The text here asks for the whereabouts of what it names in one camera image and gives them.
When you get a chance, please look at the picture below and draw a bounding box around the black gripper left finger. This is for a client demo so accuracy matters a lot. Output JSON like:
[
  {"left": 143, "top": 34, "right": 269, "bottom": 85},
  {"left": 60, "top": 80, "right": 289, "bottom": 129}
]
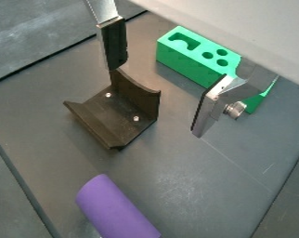
[{"left": 83, "top": 0, "right": 129, "bottom": 71}]

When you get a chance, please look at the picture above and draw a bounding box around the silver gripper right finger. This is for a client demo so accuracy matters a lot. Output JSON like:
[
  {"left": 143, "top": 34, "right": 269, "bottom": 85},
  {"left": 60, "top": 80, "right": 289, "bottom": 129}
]
[{"left": 190, "top": 58, "right": 278, "bottom": 138}]

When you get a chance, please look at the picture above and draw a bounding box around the purple cylinder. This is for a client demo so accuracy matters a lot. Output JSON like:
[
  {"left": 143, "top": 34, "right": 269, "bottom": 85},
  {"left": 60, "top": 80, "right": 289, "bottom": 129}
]
[{"left": 75, "top": 174, "right": 161, "bottom": 238}]

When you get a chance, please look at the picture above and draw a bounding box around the green foam shape-sorter block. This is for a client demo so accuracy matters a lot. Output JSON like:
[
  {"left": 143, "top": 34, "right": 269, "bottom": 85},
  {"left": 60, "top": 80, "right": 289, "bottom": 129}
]
[{"left": 155, "top": 25, "right": 278, "bottom": 114}]

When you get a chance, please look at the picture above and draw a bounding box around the black curved cradle stand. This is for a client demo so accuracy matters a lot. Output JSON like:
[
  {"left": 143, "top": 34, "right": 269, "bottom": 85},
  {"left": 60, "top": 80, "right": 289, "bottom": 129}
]
[{"left": 62, "top": 69, "right": 161, "bottom": 149}]

